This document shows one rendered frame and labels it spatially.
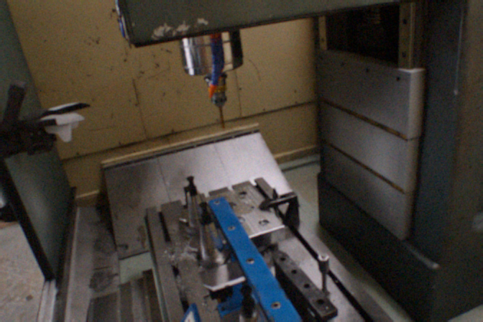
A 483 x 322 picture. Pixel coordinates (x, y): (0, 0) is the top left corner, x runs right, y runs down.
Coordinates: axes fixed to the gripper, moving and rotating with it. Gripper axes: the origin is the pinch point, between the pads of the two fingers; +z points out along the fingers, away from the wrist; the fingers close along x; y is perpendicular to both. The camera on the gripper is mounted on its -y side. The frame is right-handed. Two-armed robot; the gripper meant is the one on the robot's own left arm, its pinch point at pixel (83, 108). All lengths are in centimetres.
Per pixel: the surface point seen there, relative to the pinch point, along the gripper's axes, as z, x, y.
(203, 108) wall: 38, -112, 38
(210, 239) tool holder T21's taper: 20.8, 34.1, 18.5
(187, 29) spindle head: 24.3, 22.9, -15.1
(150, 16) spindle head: 18.8, 23.4, -18.0
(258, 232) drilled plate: 37, -2, 46
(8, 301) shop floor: -111, -127, 145
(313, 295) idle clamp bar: 42, 25, 48
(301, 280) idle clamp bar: 42, 19, 48
